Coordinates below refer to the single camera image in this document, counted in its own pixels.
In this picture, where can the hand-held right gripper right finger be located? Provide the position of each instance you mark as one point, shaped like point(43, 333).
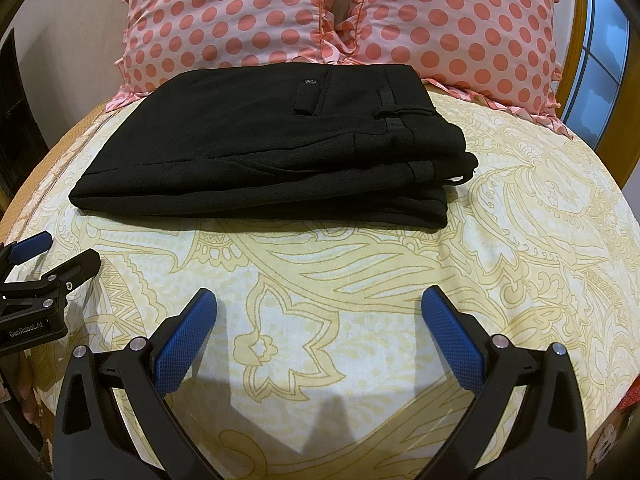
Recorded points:
point(455, 340)

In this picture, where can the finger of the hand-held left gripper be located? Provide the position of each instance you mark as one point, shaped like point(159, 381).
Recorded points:
point(70, 267)
point(30, 248)

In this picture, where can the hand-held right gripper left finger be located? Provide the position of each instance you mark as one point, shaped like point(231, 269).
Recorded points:
point(182, 340)

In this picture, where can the black pants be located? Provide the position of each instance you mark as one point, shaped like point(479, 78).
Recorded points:
point(270, 150)

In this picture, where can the yellow patterned bedsheet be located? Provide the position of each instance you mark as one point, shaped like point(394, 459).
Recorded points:
point(350, 285)

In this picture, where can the floral printed cloth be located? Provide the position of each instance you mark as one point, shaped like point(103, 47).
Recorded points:
point(617, 420)

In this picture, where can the pink polka dot pillow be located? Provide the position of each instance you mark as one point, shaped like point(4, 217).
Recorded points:
point(220, 15)
point(460, 25)

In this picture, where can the wooden framed window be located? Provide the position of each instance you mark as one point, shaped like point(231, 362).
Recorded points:
point(605, 70)

